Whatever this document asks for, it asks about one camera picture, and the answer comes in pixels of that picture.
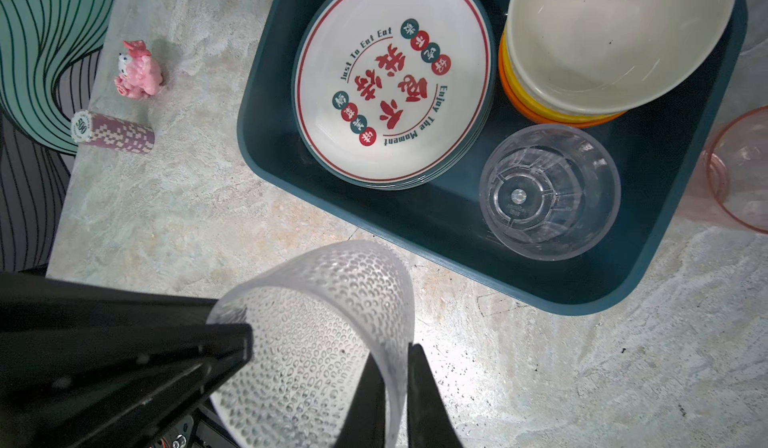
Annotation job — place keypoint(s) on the pink plush toy figure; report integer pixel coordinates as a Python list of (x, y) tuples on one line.
[(140, 76)]

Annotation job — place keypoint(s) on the purple white chip stack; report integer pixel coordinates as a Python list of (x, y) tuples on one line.
[(95, 129)]

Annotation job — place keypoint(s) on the cream white bowl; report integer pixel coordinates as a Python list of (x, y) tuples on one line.
[(608, 56)]

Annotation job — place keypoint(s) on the pinkish clear cup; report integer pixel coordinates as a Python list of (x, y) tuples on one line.
[(728, 186)]

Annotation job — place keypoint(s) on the dark teal plastic bin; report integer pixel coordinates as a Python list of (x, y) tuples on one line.
[(655, 147)]

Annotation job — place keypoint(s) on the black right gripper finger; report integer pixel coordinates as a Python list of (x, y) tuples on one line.
[(365, 423), (37, 303), (111, 387), (428, 424)]

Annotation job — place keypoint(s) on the yellow bowl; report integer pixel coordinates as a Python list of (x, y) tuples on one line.
[(522, 97)]

